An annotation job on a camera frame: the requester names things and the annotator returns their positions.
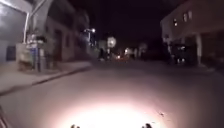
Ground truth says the pole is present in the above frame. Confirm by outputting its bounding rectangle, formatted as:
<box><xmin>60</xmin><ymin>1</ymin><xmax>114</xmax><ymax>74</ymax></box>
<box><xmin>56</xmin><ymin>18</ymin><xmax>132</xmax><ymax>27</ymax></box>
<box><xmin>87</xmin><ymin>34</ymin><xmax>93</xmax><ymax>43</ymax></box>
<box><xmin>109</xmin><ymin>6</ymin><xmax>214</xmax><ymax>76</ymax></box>
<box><xmin>22</xmin><ymin>11</ymin><xmax>30</xmax><ymax>45</ymax></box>

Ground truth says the dark asphalt road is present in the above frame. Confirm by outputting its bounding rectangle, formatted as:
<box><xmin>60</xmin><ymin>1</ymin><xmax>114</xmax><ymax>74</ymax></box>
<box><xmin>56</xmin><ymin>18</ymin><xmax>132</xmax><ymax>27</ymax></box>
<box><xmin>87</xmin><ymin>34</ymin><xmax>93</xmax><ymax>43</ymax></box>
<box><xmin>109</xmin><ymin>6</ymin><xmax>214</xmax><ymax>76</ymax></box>
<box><xmin>0</xmin><ymin>59</ymin><xmax>224</xmax><ymax>128</ymax></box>

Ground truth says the building with lit windows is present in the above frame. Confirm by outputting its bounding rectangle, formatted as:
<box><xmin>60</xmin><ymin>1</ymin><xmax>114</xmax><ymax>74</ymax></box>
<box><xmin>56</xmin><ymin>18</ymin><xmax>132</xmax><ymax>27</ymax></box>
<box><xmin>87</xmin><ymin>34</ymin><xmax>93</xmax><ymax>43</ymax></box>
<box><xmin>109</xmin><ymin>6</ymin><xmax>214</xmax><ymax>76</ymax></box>
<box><xmin>160</xmin><ymin>0</ymin><xmax>224</xmax><ymax>68</ymax></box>

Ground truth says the street lamp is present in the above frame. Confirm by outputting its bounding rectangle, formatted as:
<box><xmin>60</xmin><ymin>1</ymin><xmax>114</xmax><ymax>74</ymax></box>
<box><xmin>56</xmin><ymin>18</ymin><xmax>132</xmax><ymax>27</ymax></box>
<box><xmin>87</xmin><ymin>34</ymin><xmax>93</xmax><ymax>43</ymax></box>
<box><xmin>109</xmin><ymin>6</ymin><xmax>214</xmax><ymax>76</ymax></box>
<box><xmin>84</xmin><ymin>27</ymin><xmax>97</xmax><ymax>46</ymax></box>

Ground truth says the grey building row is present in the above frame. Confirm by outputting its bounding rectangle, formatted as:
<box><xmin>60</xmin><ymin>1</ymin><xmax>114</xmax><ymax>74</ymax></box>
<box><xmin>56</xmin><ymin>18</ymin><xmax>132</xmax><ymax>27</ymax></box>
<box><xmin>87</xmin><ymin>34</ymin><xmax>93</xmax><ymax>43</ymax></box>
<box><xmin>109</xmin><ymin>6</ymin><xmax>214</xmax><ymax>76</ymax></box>
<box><xmin>0</xmin><ymin>0</ymin><xmax>92</xmax><ymax>65</ymax></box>

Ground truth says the pavement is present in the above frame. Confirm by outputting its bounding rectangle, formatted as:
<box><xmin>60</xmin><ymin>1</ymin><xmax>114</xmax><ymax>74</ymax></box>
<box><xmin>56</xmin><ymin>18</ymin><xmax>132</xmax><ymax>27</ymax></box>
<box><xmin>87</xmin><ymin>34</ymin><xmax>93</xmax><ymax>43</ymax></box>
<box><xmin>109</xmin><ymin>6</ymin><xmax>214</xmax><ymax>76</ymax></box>
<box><xmin>0</xmin><ymin>60</ymin><xmax>94</xmax><ymax>96</ymax></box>

